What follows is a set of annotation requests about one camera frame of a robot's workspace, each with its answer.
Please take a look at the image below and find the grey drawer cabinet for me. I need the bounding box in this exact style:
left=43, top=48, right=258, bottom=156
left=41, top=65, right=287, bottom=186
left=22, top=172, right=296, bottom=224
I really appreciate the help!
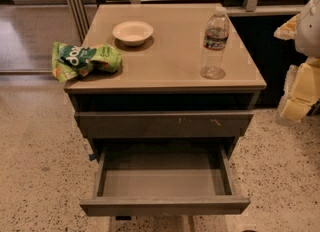
left=65, top=4, right=266, bottom=154

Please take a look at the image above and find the white bowl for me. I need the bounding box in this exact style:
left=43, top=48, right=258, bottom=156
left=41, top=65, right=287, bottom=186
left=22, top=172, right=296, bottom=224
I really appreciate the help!
left=112, top=21, right=153, bottom=46

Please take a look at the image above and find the open grey middle drawer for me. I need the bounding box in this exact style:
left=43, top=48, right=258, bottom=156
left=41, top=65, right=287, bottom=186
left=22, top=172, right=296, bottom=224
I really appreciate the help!
left=80, top=144, right=250, bottom=216

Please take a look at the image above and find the closed grey top drawer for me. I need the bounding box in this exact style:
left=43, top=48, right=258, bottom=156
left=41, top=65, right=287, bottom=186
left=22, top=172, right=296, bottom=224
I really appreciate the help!
left=74, top=111, right=253, bottom=139

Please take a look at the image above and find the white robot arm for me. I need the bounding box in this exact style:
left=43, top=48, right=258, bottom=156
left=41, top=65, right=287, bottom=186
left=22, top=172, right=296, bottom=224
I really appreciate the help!
left=274, top=0, right=320, bottom=126

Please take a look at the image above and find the metal window frame post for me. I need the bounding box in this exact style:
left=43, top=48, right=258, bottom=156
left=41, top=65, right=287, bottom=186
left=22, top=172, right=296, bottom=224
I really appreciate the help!
left=67, top=0, right=89, bottom=41

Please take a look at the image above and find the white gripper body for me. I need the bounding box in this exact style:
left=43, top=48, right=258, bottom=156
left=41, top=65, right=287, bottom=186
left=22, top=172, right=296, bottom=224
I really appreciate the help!
left=289, top=57, right=320, bottom=106

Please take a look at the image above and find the clear plastic water bottle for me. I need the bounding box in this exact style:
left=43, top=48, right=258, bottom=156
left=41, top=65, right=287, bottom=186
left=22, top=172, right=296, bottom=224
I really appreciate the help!
left=200, top=7, right=229, bottom=79

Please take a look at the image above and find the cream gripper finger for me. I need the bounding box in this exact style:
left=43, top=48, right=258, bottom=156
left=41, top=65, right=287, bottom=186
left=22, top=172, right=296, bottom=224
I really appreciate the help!
left=274, top=14, right=300, bottom=40
left=276, top=96, right=311, bottom=123

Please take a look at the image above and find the green chip bag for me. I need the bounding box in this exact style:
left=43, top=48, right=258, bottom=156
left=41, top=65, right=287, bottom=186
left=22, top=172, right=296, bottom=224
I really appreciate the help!
left=52, top=42, right=122, bottom=82

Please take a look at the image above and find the blue tape piece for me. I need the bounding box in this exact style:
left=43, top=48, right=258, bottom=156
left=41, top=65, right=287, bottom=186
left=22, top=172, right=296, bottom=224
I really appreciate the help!
left=89, top=154, right=96, bottom=161

